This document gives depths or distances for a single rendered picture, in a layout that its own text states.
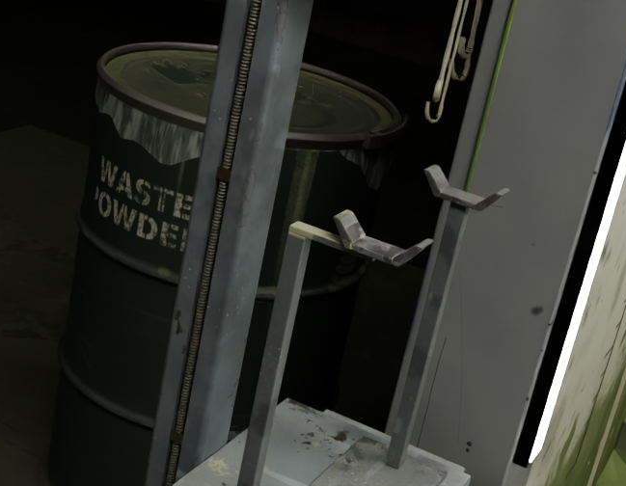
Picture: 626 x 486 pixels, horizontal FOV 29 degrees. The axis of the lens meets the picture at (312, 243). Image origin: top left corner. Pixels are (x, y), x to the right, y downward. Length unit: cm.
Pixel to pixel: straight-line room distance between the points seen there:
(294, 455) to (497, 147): 49
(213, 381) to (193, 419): 5
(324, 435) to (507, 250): 39
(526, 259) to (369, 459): 40
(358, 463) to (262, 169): 34
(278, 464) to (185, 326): 18
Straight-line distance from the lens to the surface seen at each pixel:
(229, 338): 117
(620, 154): 150
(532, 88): 150
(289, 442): 129
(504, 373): 160
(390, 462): 127
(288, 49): 108
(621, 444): 303
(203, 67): 244
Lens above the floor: 144
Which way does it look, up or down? 21 degrees down
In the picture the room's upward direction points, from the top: 12 degrees clockwise
